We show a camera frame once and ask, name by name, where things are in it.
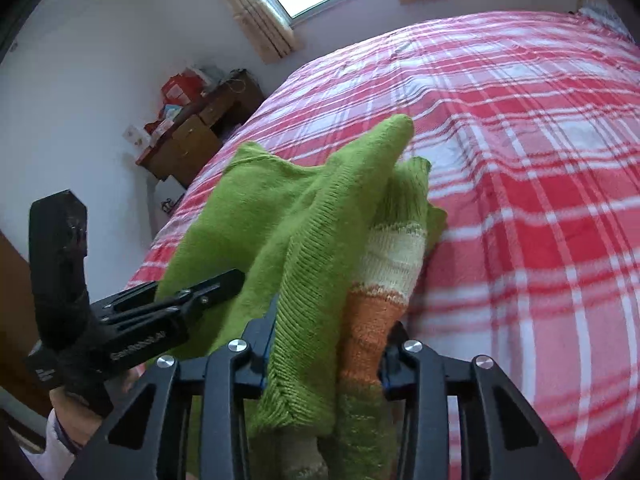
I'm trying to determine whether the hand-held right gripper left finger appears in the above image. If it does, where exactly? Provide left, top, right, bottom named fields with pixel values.
left=64, top=304, right=280, bottom=480

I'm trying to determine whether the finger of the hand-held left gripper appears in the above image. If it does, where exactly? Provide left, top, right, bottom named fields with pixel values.
left=102, top=269, right=247, bottom=343
left=90, top=282, right=162, bottom=317

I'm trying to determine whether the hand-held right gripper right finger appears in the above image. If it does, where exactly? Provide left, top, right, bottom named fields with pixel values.
left=377, top=320, right=582, bottom=480

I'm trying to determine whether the green striped knit sweater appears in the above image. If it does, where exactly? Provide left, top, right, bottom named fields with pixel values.
left=157, top=114, right=449, bottom=480

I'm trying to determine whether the person's left forearm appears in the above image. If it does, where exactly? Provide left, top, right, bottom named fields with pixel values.
left=22, top=407, right=86, bottom=476

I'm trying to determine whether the person's left hand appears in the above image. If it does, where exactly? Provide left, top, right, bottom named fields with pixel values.
left=49, top=367, right=138, bottom=453

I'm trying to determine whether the brown wooden door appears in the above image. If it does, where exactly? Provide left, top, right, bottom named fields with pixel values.
left=0, top=230, right=57, bottom=403

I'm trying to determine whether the white box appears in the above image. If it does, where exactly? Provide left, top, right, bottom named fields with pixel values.
left=154, top=180, right=187, bottom=217

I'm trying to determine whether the brown wooden desk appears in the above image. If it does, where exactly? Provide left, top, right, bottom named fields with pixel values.
left=136, top=70, right=266, bottom=189

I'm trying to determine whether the red bag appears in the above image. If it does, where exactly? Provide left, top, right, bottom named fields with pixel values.
left=161, top=66, right=212, bottom=107

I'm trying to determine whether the red plaid bed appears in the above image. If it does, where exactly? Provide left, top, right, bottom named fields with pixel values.
left=125, top=10, right=640, bottom=480

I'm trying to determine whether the patterned pillow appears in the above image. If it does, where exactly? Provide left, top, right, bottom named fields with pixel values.
left=577, top=0, right=633, bottom=41

